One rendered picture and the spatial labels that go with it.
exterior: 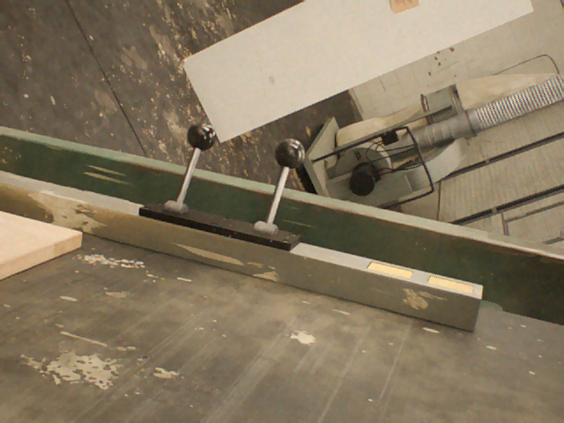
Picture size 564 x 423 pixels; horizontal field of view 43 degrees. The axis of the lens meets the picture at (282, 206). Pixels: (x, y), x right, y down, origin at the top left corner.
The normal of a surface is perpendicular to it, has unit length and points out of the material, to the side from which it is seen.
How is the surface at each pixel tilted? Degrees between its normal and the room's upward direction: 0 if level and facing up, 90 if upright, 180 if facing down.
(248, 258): 90
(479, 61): 90
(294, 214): 90
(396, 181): 90
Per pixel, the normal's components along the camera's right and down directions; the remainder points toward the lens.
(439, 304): -0.29, 0.18
